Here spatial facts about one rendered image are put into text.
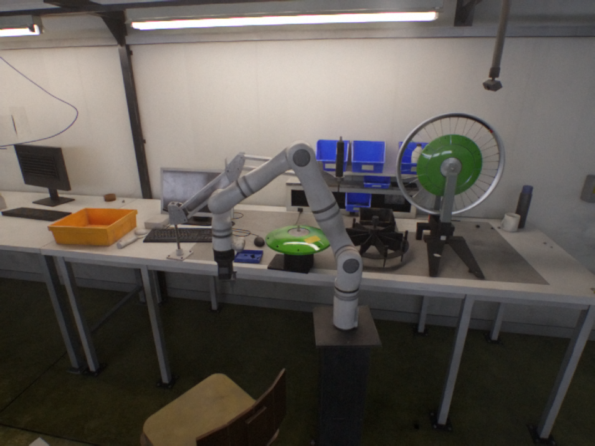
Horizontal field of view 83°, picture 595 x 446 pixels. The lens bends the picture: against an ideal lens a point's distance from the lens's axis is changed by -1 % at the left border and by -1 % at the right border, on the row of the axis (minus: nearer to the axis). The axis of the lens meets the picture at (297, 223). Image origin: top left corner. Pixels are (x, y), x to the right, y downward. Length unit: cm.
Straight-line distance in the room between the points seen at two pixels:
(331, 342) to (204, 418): 53
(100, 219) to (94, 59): 117
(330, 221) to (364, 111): 131
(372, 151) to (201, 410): 176
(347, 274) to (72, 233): 155
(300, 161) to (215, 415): 96
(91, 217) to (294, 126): 142
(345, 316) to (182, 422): 69
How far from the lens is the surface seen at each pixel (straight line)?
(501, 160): 196
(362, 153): 238
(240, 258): 173
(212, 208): 116
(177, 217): 177
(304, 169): 110
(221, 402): 148
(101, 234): 213
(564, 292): 187
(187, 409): 149
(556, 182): 273
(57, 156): 293
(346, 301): 132
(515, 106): 253
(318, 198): 114
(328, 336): 137
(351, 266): 124
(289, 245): 152
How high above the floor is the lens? 172
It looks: 22 degrees down
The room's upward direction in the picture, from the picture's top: straight up
